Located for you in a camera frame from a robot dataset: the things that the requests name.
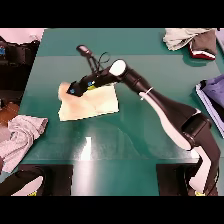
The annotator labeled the dark grey garment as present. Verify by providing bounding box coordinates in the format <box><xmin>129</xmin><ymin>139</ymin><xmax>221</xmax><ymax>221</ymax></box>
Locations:
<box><xmin>189</xmin><ymin>30</ymin><xmax>219</xmax><ymax>57</ymax></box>

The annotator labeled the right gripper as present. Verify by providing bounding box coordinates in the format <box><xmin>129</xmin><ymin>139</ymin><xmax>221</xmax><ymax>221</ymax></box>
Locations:
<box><xmin>66</xmin><ymin>72</ymin><xmax>105</xmax><ymax>98</ymax></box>

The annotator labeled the black cable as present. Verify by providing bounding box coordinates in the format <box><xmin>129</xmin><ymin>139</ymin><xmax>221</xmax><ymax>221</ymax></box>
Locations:
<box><xmin>95</xmin><ymin>51</ymin><xmax>112</xmax><ymax>70</ymax></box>

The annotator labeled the lavender garment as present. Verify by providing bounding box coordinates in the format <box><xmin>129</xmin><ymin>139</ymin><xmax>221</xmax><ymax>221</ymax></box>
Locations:
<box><xmin>194</xmin><ymin>73</ymin><xmax>224</xmax><ymax>139</ymax></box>

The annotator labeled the brown garment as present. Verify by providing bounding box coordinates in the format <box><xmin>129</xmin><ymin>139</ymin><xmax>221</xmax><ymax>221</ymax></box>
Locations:
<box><xmin>0</xmin><ymin>101</ymin><xmax>22</xmax><ymax>127</ymax></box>

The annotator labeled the light grey garment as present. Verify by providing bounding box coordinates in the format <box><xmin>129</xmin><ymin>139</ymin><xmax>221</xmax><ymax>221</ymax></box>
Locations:
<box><xmin>0</xmin><ymin>114</ymin><xmax>50</xmax><ymax>175</ymax></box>

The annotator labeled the cream T-shirt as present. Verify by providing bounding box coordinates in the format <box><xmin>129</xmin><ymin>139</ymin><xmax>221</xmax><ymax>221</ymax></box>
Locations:
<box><xmin>57</xmin><ymin>81</ymin><xmax>120</xmax><ymax>122</ymax></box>

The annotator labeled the red and white garment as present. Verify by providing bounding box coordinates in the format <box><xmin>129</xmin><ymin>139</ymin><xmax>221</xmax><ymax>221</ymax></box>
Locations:
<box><xmin>187</xmin><ymin>43</ymin><xmax>217</xmax><ymax>62</ymax></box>

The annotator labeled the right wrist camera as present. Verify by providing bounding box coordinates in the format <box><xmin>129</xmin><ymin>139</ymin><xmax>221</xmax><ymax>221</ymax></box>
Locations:
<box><xmin>75</xmin><ymin>44</ymin><xmax>99</xmax><ymax>74</ymax></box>

